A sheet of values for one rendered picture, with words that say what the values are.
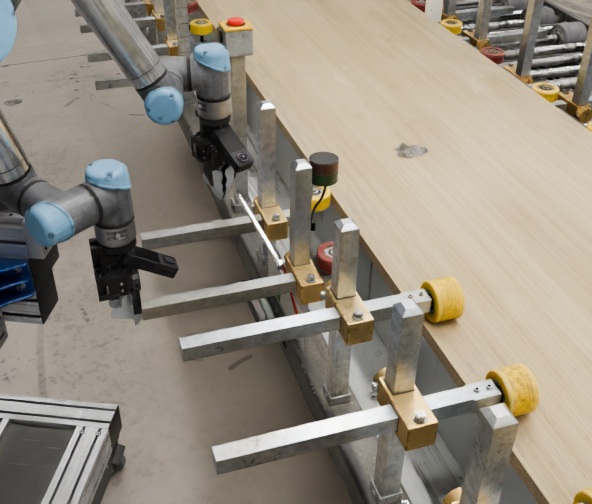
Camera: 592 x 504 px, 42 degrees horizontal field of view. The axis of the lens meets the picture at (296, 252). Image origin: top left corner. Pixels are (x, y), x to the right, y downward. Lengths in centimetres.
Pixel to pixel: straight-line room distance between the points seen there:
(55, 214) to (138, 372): 142
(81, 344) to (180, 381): 41
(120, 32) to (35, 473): 119
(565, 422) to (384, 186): 79
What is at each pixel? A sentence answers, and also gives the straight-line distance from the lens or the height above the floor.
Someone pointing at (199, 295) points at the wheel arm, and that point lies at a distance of 160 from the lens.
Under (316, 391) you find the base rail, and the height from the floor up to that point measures 70.
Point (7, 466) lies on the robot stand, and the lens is 224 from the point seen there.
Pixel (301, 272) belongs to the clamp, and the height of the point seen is 87.
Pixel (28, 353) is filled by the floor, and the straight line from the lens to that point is 287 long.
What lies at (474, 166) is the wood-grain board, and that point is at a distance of 203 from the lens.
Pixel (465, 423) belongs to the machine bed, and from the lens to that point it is 156.
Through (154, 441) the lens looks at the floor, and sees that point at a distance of 249.
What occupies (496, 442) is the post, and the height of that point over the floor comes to 113.
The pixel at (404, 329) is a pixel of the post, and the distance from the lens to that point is 116.
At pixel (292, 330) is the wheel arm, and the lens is 137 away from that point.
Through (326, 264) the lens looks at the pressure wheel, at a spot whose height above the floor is 90.
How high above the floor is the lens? 185
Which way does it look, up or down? 35 degrees down
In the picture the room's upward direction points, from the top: 1 degrees clockwise
